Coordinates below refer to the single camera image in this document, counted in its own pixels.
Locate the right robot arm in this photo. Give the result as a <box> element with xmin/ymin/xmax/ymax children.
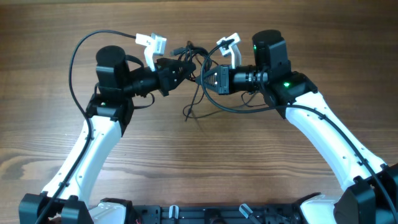
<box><xmin>196</xmin><ymin>30</ymin><xmax>397</xmax><ymax>223</ymax></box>

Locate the black usb cable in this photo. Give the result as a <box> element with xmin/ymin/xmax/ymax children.
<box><xmin>169</xmin><ymin>40</ymin><xmax>268</xmax><ymax>122</ymax></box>

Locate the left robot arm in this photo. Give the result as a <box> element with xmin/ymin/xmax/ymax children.
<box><xmin>19</xmin><ymin>45</ymin><xmax>196</xmax><ymax>223</ymax></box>

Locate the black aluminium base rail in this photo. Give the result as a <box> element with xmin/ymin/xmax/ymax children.
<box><xmin>90</xmin><ymin>203</ymin><xmax>305</xmax><ymax>224</ymax></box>

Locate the right camera black cable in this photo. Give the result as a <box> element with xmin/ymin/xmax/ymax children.
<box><xmin>200</xmin><ymin>39</ymin><xmax>398</xmax><ymax>224</ymax></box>

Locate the left camera black cable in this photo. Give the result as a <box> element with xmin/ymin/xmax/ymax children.
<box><xmin>34</xmin><ymin>29</ymin><xmax>137</xmax><ymax>224</ymax></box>

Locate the camera black cable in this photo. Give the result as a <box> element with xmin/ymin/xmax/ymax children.
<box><xmin>200</xmin><ymin>39</ymin><xmax>398</xmax><ymax>224</ymax></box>
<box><xmin>34</xmin><ymin>29</ymin><xmax>137</xmax><ymax>224</ymax></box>

